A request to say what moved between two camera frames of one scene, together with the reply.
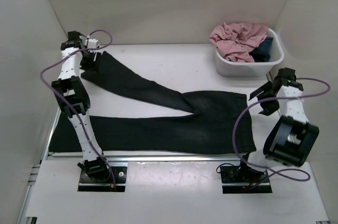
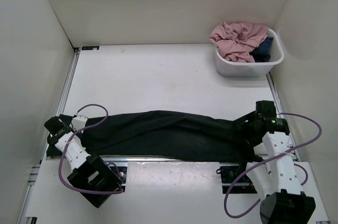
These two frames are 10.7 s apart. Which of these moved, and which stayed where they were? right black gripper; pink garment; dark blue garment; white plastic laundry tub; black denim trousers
Moved: right black gripper; black denim trousers
Stayed: dark blue garment; white plastic laundry tub; pink garment
